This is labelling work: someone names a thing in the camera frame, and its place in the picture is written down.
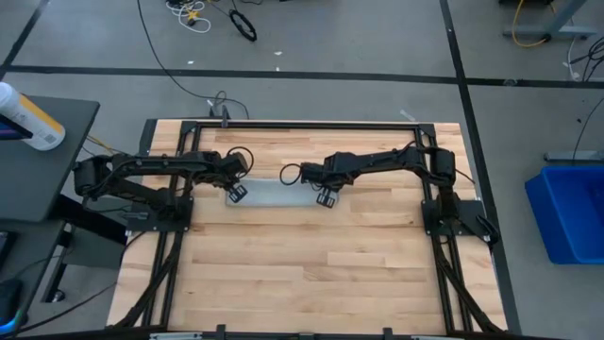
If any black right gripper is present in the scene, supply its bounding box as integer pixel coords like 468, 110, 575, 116
314, 163, 355, 210

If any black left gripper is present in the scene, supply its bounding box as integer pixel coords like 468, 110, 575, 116
200, 158, 249, 205

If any light grey waffle microfiber towel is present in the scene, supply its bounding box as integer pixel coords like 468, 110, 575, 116
225, 178, 339, 208

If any black table side panel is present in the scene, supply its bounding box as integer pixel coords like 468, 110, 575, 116
139, 117, 159, 158

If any black side desk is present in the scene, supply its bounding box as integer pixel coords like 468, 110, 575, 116
0, 96, 101, 332

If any white bottle yellow label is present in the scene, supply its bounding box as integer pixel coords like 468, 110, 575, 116
0, 80, 66, 152

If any dark tablet device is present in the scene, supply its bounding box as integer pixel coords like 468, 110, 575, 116
0, 112, 34, 142

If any blue plastic bin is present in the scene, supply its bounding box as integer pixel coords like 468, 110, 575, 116
524, 164, 604, 265

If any grey metal foot bar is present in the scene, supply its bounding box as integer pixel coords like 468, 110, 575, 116
542, 150, 604, 164

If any grey table leg base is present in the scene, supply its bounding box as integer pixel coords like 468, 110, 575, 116
501, 0, 599, 43

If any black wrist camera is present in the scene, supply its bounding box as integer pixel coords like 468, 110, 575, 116
300, 162, 327, 186
226, 153, 250, 177

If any black camera cable loop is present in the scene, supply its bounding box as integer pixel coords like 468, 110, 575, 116
278, 162, 304, 187
226, 145, 257, 179

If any black aluminium table frame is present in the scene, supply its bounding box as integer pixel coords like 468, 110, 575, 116
107, 120, 509, 335

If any black clamp mount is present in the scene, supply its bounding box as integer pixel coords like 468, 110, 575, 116
206, 90, 232, 129

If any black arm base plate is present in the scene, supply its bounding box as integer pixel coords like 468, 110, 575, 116
421, 198, 499, 245
126, 195, 194, 233

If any black cable bundle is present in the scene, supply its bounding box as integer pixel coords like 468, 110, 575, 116
431, 234, 501, 333
112, 230, 186, 330

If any long black floor cable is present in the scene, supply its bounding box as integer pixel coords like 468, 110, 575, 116
136, 0, 250, 120

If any thin yellow cable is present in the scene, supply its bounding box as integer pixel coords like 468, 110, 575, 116
86, 135, 143, 158

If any black coiled cable ring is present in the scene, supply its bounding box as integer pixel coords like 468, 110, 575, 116
228, 8, 259, 43

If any white coiled cable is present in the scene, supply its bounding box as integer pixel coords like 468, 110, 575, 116
164, 0, 212, 35

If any yellow floor cable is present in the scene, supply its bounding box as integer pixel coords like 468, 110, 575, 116
512, 0, 557, 49

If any thin black floor cable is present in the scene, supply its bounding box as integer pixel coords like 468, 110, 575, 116
572, 96, 604, 162

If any black cable tangle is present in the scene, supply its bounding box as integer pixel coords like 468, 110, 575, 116
567, 36, 604, 84

